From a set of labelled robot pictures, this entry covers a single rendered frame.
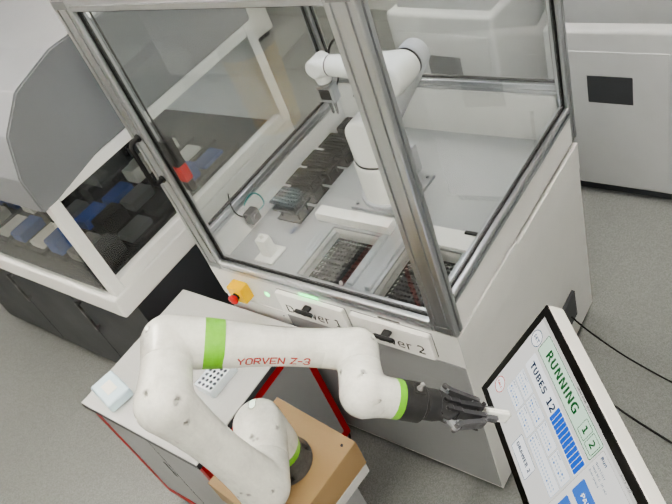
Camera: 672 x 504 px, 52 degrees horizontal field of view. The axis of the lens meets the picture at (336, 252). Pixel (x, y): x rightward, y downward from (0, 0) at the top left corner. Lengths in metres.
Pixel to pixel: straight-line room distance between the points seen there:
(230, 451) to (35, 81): 1.42
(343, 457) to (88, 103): 1.48
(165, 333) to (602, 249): 2.42
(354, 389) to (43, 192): 1.41
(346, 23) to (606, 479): 1.01
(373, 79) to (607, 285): 2.10
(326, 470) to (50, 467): 2.07
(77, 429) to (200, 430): 2.35
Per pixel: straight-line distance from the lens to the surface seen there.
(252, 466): 1.65
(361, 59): 1.45
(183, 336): 1.53
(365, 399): 1.51
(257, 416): 1.81
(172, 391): 1.44
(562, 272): 2.73
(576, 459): 1.56
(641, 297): 3.29
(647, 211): 3.68
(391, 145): 1.56
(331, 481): 1.96
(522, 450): 1.70
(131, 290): 2.81
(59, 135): 2.53
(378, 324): 2.12
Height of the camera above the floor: 2.47
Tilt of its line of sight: 40 degrees down
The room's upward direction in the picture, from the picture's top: 23 degrees counter-clockwise
